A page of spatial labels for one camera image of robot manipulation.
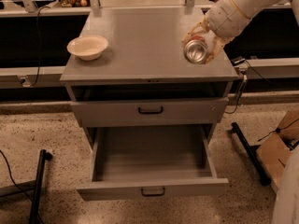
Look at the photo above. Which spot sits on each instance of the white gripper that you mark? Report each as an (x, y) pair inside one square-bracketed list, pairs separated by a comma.
[(224, 20)]

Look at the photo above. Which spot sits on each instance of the red coke can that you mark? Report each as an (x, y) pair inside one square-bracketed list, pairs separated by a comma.
[(196, 50)]

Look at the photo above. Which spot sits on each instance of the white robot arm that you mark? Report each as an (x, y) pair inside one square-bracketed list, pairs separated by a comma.
[(286, 210)]

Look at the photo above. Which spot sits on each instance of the closed grey upper drawer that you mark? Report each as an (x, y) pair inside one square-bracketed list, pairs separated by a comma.
[(124, 113)]

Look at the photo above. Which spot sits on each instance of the grey drawer cabinet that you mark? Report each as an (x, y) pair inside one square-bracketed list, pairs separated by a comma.
[(144, 61)]

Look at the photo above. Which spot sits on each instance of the open grey middle drawer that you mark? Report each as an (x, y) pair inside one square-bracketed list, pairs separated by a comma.
[(127, 159)]

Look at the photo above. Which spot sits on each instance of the black stand leg right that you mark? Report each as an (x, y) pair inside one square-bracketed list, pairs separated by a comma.
[(265, 180)]

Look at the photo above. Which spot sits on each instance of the black stand leg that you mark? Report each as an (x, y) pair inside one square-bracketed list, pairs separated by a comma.
[(265, 180), (44, 156)]

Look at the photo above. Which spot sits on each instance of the white bowl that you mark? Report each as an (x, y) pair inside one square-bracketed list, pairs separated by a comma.
[(88, 47)]

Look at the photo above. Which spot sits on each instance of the brown cardboard box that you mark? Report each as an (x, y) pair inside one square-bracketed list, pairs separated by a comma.
[(278, 147)]

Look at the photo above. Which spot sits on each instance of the black stand leg left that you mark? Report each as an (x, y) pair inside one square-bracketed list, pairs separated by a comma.
[(44, 156)]

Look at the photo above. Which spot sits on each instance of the black power adapter with cable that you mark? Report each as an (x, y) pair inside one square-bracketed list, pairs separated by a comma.
[(241, 66)]

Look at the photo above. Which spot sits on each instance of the black upper drawer handle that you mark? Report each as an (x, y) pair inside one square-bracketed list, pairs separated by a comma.
[(157, 111)]

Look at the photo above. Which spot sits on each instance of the black drawer handle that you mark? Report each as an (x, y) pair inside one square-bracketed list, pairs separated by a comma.
[(157, 111), (152, 192)]

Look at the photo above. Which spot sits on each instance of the black middle drawer handle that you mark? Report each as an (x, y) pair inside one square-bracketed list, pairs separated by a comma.
[(152, 192)]

